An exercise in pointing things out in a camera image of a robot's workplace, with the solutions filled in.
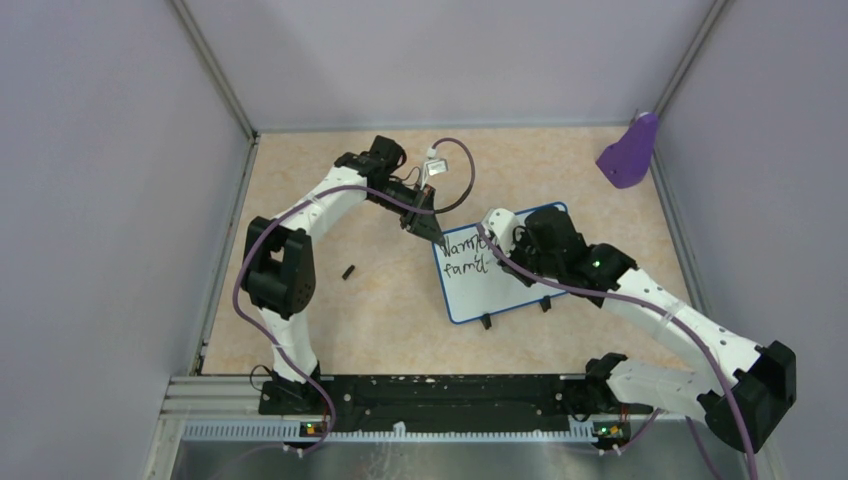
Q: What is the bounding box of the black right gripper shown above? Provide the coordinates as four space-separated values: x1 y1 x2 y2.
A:
494 226 563 287

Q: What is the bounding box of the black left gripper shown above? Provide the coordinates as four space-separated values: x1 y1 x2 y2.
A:
368 179 444 245

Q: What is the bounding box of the blue framed whiteboard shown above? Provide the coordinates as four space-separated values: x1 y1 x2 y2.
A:
433 224 565 325

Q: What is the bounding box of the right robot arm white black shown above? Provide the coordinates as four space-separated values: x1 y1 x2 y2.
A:
481 207 797 453

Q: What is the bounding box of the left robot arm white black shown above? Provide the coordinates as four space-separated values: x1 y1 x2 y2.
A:
237 136 444 414

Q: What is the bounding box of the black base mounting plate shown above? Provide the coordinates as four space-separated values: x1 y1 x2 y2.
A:
258 374 652 433

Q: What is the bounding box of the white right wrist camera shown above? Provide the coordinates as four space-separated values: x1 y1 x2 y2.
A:
482 208 520 254

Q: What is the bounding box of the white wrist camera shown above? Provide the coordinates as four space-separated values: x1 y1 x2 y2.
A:
418 146 449 189
482 208 520 254

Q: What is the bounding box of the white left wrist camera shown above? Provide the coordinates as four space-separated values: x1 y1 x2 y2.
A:
418 146 449 189

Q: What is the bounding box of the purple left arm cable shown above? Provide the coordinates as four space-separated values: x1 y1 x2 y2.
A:
230 137 477 458

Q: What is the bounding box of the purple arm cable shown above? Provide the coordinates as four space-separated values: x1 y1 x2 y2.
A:
230 137 477 458
475 221 760 480

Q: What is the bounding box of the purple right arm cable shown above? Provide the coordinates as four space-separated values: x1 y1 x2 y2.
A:
475 221 760 480

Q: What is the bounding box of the white slotted cable duct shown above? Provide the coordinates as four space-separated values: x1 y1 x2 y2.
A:
182 420 597 443

